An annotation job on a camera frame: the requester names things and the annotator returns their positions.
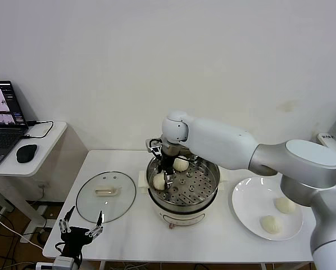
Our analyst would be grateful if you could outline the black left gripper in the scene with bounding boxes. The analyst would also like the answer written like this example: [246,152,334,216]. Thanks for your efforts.
[58,206,105,258]

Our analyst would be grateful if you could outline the white steamed baozi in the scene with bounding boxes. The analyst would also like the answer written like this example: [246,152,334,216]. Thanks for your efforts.
[174,157,189,172]
[152,173,167,191]
[274,197,297,214]
[260,215,283,234]

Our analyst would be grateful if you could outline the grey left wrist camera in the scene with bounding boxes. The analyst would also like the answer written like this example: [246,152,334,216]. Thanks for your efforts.
[53,256,74,270]

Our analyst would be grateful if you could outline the white electric cooking pot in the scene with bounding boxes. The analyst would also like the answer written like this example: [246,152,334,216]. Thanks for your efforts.
[138,165,230,230]

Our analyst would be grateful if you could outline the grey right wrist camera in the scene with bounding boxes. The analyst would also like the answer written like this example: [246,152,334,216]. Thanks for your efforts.
[144,137,164,155]

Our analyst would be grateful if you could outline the black computer mouse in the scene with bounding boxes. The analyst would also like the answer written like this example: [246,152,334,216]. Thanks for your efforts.
[16,143,38,164]

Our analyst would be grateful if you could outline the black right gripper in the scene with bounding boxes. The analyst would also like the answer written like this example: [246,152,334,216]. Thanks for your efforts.
[156,150,176,188]

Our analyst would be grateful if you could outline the white floor cable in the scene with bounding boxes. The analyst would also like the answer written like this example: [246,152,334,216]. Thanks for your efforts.
[0,212,45,250]

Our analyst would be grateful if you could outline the stainless steel steamer basket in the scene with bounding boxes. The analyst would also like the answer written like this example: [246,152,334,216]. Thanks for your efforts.
[146,146,221,212]

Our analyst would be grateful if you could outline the white round plate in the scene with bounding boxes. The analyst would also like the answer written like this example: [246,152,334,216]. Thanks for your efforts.
[231,177,304,241]

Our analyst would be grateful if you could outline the round glass pot lid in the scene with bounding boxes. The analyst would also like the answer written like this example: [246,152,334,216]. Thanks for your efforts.
[75,171,137,224]

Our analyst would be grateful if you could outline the white rounded side desk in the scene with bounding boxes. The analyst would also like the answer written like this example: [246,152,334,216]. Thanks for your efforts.
[0,121,69,237]

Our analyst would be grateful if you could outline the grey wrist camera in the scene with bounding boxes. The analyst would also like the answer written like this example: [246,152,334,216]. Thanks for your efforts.
[53,256,74,270]
[144,137,164,155]

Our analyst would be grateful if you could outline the black laptop power cable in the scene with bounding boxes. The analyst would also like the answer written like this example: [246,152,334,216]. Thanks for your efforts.
[21,120,55,140]

